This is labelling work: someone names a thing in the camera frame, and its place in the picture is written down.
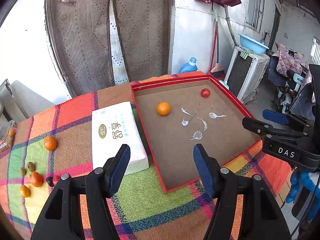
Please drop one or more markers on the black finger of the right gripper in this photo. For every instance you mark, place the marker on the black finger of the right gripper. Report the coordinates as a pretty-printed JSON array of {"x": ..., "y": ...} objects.
[
  {"x": 275, "y": 117},
  {"x": 267, "y": 130}
]

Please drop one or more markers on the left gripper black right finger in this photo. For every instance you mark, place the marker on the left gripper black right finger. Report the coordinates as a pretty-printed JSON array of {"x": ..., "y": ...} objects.
[{"x": 208, "y": 169}]

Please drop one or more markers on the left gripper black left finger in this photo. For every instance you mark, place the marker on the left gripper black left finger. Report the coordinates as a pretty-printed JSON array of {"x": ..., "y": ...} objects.
[{"x": 116, "y": 170}]

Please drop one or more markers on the large orange tangerine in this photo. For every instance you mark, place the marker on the large orange tangerine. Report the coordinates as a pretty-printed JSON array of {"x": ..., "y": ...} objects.
[{"x": 36, "y": 179}]

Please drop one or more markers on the brown kiwi fruit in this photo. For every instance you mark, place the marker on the brown kiwi fruit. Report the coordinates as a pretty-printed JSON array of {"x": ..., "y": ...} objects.
[
  {"x": 22, "y": 171},
  {"x": 31, "y": 166}
]

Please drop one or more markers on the small yellow orange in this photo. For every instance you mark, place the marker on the small yellow orange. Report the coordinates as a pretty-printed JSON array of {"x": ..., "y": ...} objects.
[{"x": 24, "y": 191}]

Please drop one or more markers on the red cherry tomato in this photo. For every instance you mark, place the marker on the red cherry tomato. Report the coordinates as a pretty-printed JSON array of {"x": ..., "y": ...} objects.
[
  {"x": 205, "y": 93},
  {"x": 55, "y": 179}
]

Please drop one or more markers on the dark plum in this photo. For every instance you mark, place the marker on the dark plum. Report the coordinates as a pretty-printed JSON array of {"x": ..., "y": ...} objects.
[{"x": 49, "y": 181}]

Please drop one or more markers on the right blue gloved hand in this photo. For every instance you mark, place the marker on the right blue gloved hand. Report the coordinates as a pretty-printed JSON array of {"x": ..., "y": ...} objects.
[{"x": 306, "y": 180}]

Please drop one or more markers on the white tissue pack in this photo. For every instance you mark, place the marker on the white tissue pack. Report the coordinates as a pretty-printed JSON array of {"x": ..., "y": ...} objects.
[{"x": 112, "y": 127}]

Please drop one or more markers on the electric scooter with quilt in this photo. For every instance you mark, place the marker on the electric scooter with quilt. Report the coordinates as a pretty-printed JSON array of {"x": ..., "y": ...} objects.
[{"x": 291, "y": 75}]

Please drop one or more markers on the white air conditioner unit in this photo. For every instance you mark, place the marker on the white air conditioner unit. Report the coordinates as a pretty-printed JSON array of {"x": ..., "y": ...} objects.
[{"x": 244, "y": 75}]

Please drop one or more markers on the red cardboard tray box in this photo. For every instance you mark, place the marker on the red cardboard tray box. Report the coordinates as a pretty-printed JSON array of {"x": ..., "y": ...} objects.
[{"x": 215, "y": 122}]

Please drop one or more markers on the orange far on cloth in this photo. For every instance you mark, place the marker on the orange far on cloth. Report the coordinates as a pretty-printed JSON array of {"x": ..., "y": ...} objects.
[{"x": 50, "y": 143}]

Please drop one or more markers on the orange in tray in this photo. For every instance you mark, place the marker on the orange in tray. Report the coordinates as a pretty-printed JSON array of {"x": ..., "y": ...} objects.
[{"x": 163, "y": 108}]

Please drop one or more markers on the blue plastic basin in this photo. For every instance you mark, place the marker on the blue plastic basin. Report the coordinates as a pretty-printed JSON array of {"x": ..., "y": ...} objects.
[{"x": 253, "y": 45}]

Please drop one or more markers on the colourful plaid tablecloth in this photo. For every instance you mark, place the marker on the colourful plaid tablecloth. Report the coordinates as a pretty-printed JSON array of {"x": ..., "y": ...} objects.
[{"x": 140, "y": 209}]

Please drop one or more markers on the blue detergent bottle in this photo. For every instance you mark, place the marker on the blue detergent bottle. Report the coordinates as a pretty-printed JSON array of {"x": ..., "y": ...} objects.
[{"x": 190, "y": 66}]

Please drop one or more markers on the clear plastic fruit box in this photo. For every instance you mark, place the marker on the clear plastic fruit box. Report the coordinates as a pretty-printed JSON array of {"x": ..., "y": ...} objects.
[{"x": 8, "y": 132}]

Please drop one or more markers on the steel sink stand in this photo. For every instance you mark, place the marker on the steel sink stand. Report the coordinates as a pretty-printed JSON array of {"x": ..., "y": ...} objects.
[{"x": 7, "y": 101}]

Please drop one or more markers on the red handled mop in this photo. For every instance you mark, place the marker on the red handled mop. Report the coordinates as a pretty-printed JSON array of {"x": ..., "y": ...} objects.
[{"x": 215, "y": 66}]

